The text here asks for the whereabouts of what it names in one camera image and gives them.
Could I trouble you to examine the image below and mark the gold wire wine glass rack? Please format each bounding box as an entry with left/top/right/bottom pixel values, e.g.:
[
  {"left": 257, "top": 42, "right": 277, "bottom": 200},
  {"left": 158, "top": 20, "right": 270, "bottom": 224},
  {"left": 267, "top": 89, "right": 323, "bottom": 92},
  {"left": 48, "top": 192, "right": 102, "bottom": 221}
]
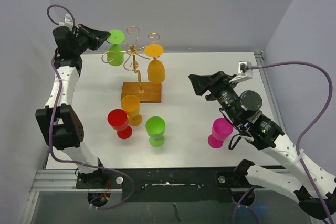
[{"left": 101, "top": 33, "right": 162, "bottom": 103}]

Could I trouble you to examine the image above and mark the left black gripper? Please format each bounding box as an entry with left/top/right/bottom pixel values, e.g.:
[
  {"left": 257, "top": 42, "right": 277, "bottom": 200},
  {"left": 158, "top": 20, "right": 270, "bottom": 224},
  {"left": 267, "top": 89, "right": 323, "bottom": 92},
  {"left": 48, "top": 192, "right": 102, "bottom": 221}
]
[{"left": 72, "top": 24, "right": 110, "bottom": 54}]

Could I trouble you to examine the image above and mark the green wine glass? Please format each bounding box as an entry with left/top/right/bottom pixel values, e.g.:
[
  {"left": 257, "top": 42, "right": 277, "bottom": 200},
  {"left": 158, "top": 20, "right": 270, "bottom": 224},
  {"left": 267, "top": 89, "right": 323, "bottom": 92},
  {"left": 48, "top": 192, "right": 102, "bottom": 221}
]
[
  {"left": 107, "top": 29, "right": 125, "bottom": 66},
  {"left": 145, "top": 116, "right": 165, "bottom": 147}
]

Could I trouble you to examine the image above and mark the magenta wine glass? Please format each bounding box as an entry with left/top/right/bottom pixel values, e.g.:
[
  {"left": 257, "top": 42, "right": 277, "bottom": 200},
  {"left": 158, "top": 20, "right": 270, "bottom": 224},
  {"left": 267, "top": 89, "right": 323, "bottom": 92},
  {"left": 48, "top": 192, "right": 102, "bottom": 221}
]
[{"left": 208, "top": 118, "right": 234, "bottom": 148}]

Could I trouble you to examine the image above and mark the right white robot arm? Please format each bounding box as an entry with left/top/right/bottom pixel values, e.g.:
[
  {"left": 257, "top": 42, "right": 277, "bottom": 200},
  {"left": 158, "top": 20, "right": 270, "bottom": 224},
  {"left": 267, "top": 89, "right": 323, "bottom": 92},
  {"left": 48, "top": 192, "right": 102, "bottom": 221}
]
[{"left": 188, "top": 70, "right": 335, "bottom": 220}]

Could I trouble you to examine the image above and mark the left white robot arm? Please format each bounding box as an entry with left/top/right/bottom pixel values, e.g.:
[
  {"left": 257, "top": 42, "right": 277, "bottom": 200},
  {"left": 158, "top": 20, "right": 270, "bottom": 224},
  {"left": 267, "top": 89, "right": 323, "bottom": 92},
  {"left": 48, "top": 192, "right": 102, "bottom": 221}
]
[{"left": 35, "top": 24, "right": 111, "bottom": 188}]

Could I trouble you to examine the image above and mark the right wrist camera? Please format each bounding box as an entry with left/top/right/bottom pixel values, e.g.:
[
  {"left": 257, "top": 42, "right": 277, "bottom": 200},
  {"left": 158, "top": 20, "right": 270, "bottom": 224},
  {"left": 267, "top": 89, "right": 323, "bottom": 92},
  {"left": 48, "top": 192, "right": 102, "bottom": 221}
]
[{"left": 229, "top": 61, "right": 253, "bottom": 84}]

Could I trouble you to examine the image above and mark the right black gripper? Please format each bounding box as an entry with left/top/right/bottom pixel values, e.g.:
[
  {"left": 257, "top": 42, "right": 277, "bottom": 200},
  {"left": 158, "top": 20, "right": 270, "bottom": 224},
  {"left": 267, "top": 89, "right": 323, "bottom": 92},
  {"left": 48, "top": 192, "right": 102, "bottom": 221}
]
[{"left": 188, "top": 70, "right": 242, "bottom": 126}]

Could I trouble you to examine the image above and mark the red wine glass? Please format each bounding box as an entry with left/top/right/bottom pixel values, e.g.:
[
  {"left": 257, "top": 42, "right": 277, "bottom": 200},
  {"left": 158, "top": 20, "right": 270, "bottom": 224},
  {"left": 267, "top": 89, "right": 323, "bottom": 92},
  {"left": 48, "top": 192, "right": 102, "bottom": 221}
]
[{"left": 107, "top": 109, "right": 133, "bottom": 140}]

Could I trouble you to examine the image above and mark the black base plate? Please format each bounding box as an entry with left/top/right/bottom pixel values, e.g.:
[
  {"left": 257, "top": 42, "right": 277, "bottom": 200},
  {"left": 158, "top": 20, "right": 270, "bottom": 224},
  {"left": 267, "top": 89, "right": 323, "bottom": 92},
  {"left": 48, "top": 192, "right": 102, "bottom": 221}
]
[{"left": 76, "top": 167, "right": 251, "bottom": 202}]

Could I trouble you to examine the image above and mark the orange wine glass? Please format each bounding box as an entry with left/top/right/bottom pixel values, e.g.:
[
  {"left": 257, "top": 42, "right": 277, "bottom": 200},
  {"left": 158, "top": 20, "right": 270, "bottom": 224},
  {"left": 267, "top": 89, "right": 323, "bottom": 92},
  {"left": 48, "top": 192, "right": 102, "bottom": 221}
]
[
  {"left": 144, "top": 44, "right": 166, "bottom": 84},
  {"left": 121, "top": 95, "right": 142, "bottom": 126}
]

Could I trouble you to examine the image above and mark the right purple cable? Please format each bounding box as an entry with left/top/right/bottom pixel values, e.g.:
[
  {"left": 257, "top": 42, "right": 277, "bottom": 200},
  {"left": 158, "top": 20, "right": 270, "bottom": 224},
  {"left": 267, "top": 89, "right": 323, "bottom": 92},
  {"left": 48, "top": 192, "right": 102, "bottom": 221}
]
[{"left": 232, "top": 61, "right": 336, "bottom": 224}]

